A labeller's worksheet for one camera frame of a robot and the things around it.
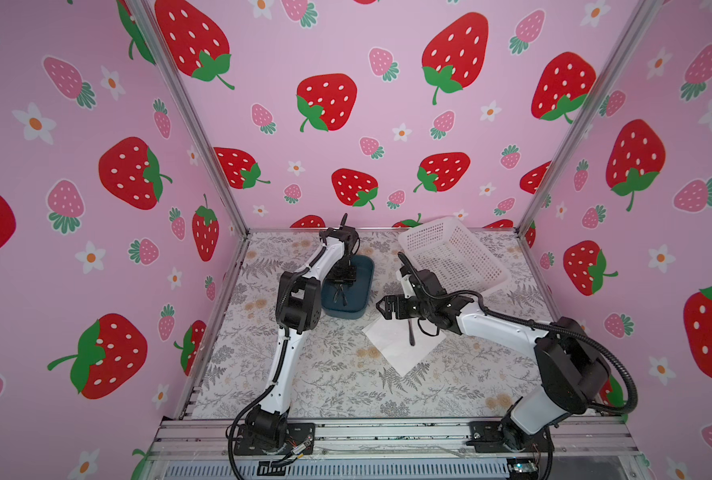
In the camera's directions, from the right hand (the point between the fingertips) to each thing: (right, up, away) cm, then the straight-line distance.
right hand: (386, 303), depth 87 cm
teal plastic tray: (-9, +2, +15) cm, 17 cm away
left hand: (-13, +4, +17) cm, 22 cm away
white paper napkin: (+2, -12, +6) cm, 13 cm away
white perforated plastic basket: (+26, +17, +27) cm, 42 cm away
